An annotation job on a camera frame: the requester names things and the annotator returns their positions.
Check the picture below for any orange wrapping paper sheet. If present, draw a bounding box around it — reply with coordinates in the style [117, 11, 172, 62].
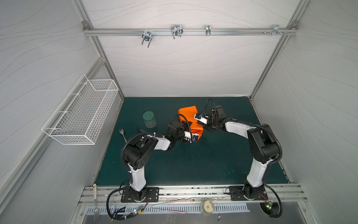
[178, 105, 204, 142]

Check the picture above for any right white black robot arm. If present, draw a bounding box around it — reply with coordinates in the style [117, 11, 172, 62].
[203, 106, 282, 200]

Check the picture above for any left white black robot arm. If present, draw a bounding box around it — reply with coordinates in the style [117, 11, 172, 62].
[121, 121, 195, 192]

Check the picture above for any silver metal fork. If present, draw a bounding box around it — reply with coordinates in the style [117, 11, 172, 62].
[119, 128, 127, 143]

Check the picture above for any middle metal u-bolt clamp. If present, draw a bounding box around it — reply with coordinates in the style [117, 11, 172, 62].
[170, 24, 183, 39]

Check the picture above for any metal u-bolt clamp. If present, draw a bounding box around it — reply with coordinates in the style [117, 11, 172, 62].
[170, 24, 183, 39]
[141, 31, 153, 48]

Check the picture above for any white slotted vent strip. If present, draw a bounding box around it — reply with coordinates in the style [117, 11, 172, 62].
[85, 203, 250, 216]

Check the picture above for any left metal u-bolt clamp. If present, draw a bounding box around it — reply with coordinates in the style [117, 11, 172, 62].
[141, 31, 153, 48]

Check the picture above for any right metal bolt clamp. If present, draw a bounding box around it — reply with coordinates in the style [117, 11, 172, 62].
[263, 25, 288, 36]

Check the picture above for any fork hanging at front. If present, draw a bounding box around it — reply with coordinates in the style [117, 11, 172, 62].
[94, 199, 100, 222]

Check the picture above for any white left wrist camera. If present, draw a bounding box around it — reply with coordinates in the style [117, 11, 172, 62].
[184, 132, 199, 142]

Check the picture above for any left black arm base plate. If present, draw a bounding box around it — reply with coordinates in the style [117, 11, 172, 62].
[121, 187, 159, 203]

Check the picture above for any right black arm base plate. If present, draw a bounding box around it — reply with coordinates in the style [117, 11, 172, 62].
[225, 184, 268, 201]

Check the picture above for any right black base cable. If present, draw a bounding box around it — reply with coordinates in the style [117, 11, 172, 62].
[260, 184, 283, 218]

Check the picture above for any black base cable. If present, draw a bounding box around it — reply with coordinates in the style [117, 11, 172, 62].
[260, 184, 283, 218]
[106, 184, 149, 221]

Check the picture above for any small metal bracket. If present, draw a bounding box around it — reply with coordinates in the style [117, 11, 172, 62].
[206, 25, 211, 36]

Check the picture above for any white wire basket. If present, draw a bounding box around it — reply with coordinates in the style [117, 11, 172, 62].
[42, 74, 118, 145]

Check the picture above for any left black base cable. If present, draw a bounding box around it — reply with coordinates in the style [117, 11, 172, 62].
[106, 184, 149, 221]

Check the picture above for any aluminium crossbar rail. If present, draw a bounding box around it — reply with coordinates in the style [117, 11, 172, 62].
[84, 27, 299, 36]

